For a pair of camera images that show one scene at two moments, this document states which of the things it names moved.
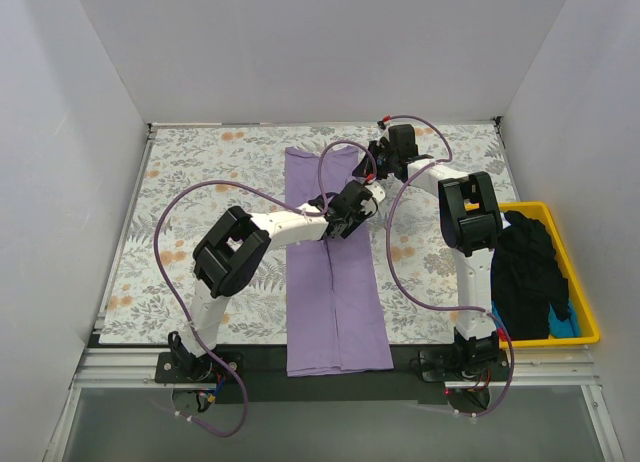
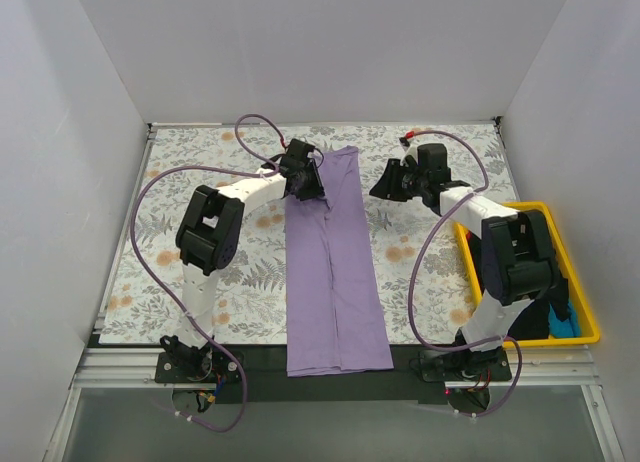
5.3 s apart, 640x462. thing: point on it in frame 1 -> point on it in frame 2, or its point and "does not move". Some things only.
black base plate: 419,377 does not move
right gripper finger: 365,170 -> 391,184
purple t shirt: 336,312 does not move
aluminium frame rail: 106,366 does not move
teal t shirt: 558,328 does not move
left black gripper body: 338,222 -> 310,180
